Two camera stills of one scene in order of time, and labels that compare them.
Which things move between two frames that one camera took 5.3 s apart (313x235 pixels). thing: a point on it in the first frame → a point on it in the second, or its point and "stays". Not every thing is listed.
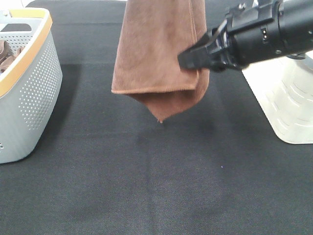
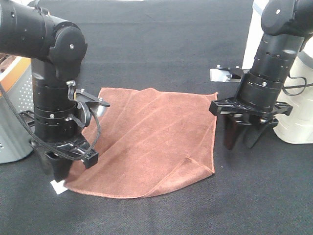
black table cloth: x=104 y=164 stays
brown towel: x=153 y=34 → x=151 y=141
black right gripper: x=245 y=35 → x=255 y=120
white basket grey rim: x=284 y=88 stays
